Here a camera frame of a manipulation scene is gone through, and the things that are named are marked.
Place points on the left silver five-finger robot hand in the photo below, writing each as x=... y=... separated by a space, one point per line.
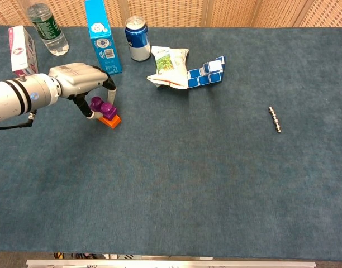
x=78 y=78

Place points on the purple toy brick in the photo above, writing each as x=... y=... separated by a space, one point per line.
x=104 y=107

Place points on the orange toy brick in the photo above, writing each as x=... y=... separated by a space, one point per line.
x=112 y=122

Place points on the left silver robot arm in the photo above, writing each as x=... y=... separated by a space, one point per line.
x=17 y=96

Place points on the blue milk carton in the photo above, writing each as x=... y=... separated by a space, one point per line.
x=104 y=42

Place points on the clear bottle with green label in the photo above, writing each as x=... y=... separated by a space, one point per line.
x=49 y=30

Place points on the pink and white carton box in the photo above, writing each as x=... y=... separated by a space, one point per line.
x=21 y=53

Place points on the blue white cup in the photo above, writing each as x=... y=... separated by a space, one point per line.
x=138 y=39

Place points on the white and green snack bag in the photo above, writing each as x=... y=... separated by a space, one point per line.
x=169 y=67

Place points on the wicker folding screen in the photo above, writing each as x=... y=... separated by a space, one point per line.
x=171 y=12

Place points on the blue and white snake puzzle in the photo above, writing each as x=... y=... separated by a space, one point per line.
x=204 y=76

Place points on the teal felt table cloth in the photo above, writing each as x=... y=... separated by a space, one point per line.
x=171 y=181

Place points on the small metal beaded rod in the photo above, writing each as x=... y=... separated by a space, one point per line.
x=275 y=119

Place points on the yellow frame part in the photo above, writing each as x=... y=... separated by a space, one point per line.
x=58 y=255

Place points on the aluminium profile rail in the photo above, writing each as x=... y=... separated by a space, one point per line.
x=171 y=263

